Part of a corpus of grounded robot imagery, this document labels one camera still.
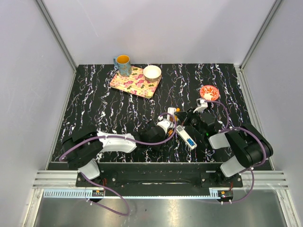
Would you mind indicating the blue floral mug orange inside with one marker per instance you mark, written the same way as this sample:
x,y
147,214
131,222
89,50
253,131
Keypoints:
x,y
123,65

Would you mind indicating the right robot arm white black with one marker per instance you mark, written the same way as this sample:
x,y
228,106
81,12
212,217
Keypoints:
x,y
250,148

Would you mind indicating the pink floral tray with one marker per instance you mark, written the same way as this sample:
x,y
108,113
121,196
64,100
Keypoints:
x,y
135,84

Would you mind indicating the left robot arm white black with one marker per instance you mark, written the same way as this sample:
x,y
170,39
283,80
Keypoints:
x,y
81,149

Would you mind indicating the blue battery pair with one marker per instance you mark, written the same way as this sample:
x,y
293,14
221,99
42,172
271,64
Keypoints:
x,y
191,143

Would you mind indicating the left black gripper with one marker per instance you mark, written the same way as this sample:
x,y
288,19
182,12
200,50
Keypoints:
x,y
158,148

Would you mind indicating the white remote dark batteries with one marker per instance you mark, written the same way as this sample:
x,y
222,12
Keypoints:
x,y
172,110

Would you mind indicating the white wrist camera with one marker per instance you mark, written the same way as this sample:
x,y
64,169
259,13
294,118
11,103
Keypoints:
x,y
164,123
202,104

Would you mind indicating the white ceramic bowl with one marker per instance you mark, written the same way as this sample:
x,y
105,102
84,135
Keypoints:
x,y
152,73

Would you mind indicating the red patterned small dish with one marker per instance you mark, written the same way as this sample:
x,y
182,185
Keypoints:
x,y
209,93

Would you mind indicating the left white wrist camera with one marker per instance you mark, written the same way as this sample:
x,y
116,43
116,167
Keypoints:
x,y
164,123

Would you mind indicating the white remote blue batteries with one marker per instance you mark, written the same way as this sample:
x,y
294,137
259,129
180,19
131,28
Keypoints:
x,y
184,135

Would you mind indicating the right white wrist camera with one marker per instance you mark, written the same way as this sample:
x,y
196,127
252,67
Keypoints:
x,y
202,104

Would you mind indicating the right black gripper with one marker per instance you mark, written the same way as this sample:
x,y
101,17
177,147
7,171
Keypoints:
x,y
185,116

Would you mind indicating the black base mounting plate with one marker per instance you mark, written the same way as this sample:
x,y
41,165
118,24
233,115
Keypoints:
x,y
164,179

